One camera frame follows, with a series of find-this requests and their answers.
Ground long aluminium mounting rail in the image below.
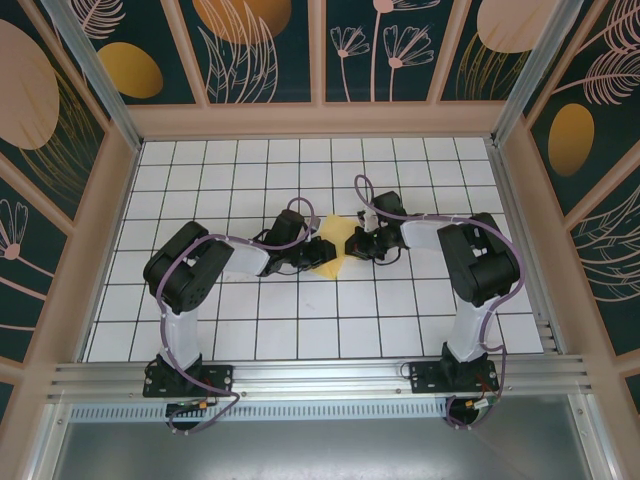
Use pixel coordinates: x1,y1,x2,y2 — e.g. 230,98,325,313
47,354,594,401

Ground wall panel pale pink circle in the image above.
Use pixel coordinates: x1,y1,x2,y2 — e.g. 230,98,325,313
439,0,546,101

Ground slotted grey cable duct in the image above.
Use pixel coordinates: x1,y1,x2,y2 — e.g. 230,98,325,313
69,403,451,422

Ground grey metal sheet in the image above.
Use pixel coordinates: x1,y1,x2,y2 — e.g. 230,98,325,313
49,419,596,480

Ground wall panel oval and feather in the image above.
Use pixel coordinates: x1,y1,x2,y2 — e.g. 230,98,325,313
524,0,640,216

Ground black base plate right arm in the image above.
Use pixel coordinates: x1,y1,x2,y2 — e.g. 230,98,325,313
408,359,500,396

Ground yellow cloth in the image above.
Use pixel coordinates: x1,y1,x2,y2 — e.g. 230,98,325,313
312,214,354,280

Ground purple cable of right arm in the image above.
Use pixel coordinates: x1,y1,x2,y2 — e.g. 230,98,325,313
353,173,529,432

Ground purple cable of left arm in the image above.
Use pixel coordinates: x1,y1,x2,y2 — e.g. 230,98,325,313
154,197,321,437

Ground wall panel single flower outline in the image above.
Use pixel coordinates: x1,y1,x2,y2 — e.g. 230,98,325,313
0,164,69,366

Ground wall panel pink leaf outlines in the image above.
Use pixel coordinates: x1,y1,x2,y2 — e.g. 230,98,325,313
569,194,640,356

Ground aluminium corner post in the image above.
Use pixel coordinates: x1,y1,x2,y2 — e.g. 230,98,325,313
489,0,584,146
39,0,144,151

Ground wall panel small golden oval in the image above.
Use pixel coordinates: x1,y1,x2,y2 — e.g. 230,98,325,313
64,0,209,106

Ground aluminium side rail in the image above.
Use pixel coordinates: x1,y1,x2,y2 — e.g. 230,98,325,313
487,139,564,356

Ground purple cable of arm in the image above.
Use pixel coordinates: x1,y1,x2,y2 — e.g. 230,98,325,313
353,173,529,432
154,197,321,437

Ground wall panel large orange circle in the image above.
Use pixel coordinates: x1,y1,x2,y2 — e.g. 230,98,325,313
179,0,316,104

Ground black base plate left arm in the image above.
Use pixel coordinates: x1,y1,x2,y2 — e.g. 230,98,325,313
143,362,236,399

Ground wall panel large pink oval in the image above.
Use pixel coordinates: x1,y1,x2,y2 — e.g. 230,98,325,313
0,0,109,236

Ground wall panel pink flowers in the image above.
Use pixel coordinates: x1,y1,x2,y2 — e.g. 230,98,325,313
324,0,441,104

